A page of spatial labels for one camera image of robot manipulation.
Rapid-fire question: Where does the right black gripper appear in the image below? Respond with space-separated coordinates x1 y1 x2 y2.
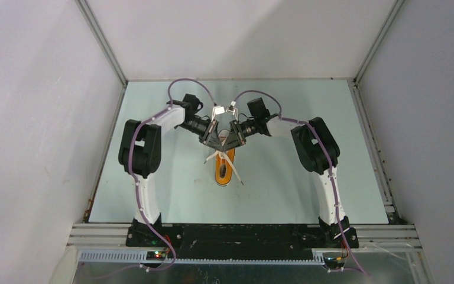
223 118 259 152

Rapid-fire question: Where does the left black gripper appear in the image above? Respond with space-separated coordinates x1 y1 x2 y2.
178 117 223 152

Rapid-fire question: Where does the white shoelace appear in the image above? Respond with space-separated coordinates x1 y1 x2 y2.
203 135 245 185

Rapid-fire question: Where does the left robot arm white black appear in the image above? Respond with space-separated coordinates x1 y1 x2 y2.
118 94 223 247

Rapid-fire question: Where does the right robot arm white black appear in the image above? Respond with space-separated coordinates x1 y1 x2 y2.
222 98 349 247

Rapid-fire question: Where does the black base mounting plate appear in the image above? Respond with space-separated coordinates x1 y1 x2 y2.
125 221 359 261

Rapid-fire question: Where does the left controller board with leds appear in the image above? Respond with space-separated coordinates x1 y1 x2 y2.
145 251 167 262

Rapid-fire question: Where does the controller board with leds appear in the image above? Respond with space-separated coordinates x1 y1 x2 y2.
323 257 345 272
145 251 167 262

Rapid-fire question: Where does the right controller board with leds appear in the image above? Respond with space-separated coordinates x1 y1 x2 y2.
323 257 345 272

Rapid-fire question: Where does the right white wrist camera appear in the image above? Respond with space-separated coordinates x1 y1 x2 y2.
225 101 239 120

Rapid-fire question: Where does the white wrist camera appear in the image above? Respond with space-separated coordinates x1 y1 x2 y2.
225 101 239 120
211 105 225 124

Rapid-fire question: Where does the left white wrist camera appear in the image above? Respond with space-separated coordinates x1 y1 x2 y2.
211 105 225 124

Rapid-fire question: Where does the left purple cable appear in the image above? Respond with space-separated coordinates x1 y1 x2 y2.
127 78 218 273

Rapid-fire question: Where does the grey slotted cable duct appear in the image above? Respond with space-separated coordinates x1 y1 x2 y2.
78 250 326 266

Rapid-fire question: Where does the aluminium frame rail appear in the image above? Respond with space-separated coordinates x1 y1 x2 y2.
67 223 422 251

